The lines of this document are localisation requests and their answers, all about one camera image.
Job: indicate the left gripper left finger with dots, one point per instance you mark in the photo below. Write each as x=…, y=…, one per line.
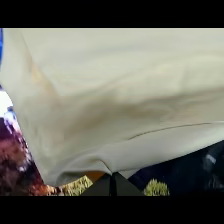
x=101, y=187

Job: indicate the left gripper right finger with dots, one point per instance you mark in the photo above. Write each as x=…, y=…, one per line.
x=124, y=186

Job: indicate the cream garment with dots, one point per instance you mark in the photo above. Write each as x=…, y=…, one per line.
x=113, y=96

